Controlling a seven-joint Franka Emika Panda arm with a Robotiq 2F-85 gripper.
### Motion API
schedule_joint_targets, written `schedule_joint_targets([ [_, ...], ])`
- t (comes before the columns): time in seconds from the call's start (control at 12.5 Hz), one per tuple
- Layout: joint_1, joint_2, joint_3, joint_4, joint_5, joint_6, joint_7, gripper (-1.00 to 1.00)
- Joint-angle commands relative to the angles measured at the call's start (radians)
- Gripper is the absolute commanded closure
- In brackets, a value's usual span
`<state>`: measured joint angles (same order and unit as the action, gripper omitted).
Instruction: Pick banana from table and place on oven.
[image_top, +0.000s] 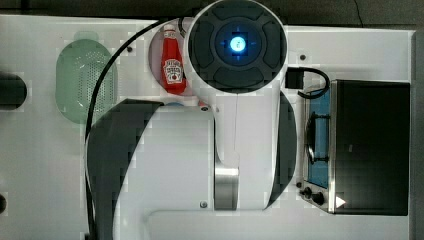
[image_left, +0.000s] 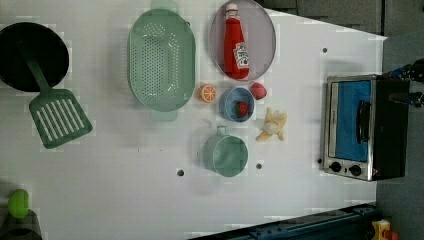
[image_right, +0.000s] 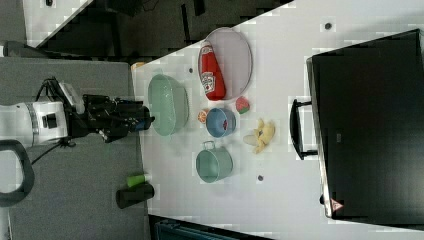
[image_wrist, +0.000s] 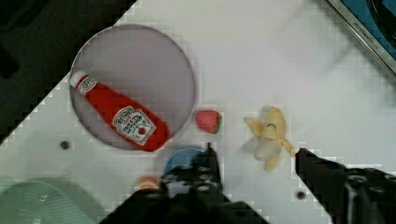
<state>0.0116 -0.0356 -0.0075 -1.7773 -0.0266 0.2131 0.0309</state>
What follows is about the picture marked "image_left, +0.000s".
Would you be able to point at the plush peeled banana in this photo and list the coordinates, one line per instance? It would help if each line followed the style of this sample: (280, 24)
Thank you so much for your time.
(273, 125)

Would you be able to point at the toaster oven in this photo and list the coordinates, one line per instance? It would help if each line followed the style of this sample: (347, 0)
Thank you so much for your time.
(365, 133)

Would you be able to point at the blue bowl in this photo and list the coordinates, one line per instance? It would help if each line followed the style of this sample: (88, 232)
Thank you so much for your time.
(228, 100)

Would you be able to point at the orange slice toy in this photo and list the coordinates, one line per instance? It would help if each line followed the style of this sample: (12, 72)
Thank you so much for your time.
(207, 93)

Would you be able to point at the small red strawberry toy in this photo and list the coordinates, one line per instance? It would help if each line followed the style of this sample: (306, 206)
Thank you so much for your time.
(242, 108)

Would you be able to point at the pink plush strawberry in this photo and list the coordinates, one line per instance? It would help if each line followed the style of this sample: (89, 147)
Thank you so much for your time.
(258, 91)

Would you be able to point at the red ketchup bottle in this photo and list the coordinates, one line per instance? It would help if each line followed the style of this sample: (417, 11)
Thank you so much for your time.
(236, 56)

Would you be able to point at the green oval colander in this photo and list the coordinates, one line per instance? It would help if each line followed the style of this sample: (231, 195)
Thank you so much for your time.
(161, 60)

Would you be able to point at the green slotted spatula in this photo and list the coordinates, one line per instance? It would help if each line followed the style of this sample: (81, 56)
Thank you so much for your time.
(57, 115)

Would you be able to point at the black frying pan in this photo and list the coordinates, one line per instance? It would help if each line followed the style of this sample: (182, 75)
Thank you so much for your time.
(48, 47)

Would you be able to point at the green round object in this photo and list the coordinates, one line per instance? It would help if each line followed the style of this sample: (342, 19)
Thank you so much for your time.
(18, 204)

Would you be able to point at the green cup with handle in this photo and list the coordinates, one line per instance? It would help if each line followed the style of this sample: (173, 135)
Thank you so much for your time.
(225, 154)

